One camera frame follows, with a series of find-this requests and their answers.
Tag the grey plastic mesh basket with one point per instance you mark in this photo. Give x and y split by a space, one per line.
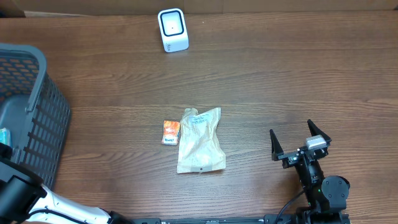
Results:
33 110

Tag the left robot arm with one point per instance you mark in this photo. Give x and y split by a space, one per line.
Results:
25 198

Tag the beige plastic pouch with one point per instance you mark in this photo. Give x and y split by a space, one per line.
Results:
199 147

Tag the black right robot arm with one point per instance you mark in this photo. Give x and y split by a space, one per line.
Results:
326 196

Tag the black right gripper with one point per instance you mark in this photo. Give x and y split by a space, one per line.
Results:
290 158

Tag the orange tissue pack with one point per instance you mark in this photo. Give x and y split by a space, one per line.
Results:
171 133

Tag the teal tissue pack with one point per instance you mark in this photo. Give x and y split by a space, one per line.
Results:
5 137

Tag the white barcode scanner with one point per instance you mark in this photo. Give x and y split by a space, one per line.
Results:
173 30

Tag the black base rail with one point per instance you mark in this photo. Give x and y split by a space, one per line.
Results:
211 221

